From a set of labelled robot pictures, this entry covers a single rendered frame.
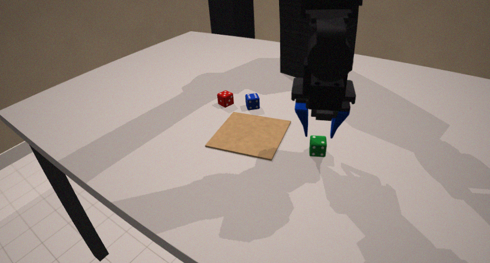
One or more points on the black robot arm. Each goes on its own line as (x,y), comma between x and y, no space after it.
(330,58)

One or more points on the blue die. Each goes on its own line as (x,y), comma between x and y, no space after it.
(252,101)

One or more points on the red die with white pips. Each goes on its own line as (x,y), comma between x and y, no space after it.
(225,98)

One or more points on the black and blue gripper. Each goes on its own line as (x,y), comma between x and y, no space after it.
(302,104)

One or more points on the green dice with white pips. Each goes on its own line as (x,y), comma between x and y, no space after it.
(317,146)

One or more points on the tan flat mat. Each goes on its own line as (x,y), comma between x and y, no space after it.
(250,135)

